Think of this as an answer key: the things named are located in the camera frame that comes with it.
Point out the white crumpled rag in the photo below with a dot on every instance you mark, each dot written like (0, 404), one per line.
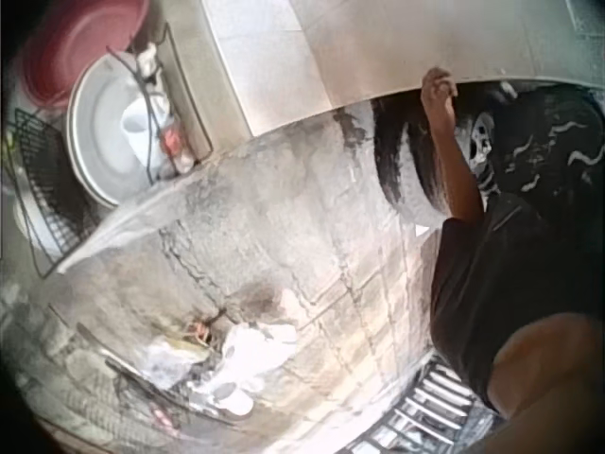
(149, 57)

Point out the red plastic basin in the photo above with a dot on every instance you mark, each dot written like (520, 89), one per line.
(80, 42)

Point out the white cup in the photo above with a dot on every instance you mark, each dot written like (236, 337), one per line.
(137, 124)

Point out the stack of white plates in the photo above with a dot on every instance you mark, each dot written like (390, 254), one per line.
(101, 142)

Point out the person's left fingers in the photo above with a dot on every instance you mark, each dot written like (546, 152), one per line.
(442, 78)

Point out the person's left hand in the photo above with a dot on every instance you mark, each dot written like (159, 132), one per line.
(438, 94)

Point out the small red item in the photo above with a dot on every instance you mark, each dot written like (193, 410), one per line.
(172, 140)

